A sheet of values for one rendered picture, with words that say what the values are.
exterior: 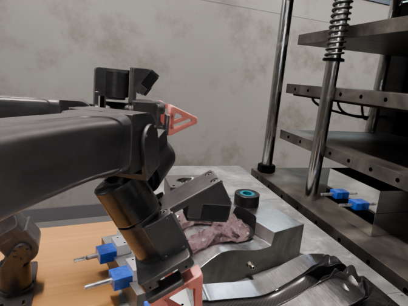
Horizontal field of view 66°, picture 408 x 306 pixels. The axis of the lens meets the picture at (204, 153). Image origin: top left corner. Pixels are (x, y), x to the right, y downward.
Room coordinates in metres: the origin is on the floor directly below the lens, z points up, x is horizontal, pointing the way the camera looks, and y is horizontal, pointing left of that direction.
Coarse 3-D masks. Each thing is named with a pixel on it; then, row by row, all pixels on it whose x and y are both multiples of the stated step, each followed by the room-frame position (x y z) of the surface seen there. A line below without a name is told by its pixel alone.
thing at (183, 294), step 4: (180, 292) 0.49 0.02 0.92; (184, 292) 0.49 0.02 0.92; (172, 296) 0.48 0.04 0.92; (176, 296) 0.48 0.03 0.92; (180, 296) 0.48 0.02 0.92; (184, 296) 0.48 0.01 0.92; (172, 300) 0.47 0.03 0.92; (176, 300) 0.47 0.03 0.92; (180, 300) 0.47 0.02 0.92; (184, 300) 0.47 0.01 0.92; (188, 300) 0.47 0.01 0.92; (144, 304) 0.47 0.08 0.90; (148, 304) 0.47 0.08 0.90; (180, 304) 0.46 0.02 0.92; (184, 304) 0.46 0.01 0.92; (188, 304) 0.46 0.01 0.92
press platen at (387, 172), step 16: (304, 144) 1.50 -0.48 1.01; (336, 144) 1.40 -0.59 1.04; (352, 144) 1.43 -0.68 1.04; (368, 144) 1.47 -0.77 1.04; (384, 144) 1.50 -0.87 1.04; (400, 144) 1.54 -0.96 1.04; (336, 160) 1.27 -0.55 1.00; (352, 160) 1.19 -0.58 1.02; (368, 160) 1.13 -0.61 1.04; (384, 160) 1.16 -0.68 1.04; (400, 160) 1.18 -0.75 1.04; (384, 176) 1.04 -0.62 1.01; (400, 176) 0.98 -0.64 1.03
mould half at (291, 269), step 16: (304, 256) 0.62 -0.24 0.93; (320, 256) 0.62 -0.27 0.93; (272, 272) 0.60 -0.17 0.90; (288, 272) 0.58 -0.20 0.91; (208, 288) 0.55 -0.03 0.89; (224, 288) 0.55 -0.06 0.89; (240, 288) 0.56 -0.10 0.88; (256, 288) 0.56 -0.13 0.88; (272, 288) 0.56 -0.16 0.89; (320, 288) 0.52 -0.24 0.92; (336, 288) 0.51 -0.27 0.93; (352, 288) 0.52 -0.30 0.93; (192, 304) 0.49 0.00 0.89; (288, 304) 0.51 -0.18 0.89; (304, 304) 0.50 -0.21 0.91; (320, 304) 0.49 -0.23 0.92; (336, 304) 0.48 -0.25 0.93; (384, 304) 0.58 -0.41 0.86
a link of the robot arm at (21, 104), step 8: (0, 96) 0.59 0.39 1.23; (8, 96) 0.60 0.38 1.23; (16, 96) 0.61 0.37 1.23; (0, 104) 0.58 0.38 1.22; (8, 104) 0.59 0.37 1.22; (16, 104) 0.59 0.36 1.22; (24, 104) 0.60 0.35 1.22; (32, 104) 0.60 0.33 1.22; (40, 104) 0.60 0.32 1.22; (48, 104) 0.61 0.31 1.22; (56, 104) 0.61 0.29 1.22; (64, 104) 0.62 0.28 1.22; (72, 104) 0.62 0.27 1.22; (80, 104) 0.63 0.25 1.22; (88, 104) 0.64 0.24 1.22; (0, 112) 0.58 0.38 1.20; (8, 112) 0.59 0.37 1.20; (16, 112) 0.59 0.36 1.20; (24, 112) 0.60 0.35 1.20; (32, 112) 0.60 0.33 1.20; (40, 112) 0.60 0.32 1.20; (48, 112) 0.61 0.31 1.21; (56, 112) 0.61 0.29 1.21
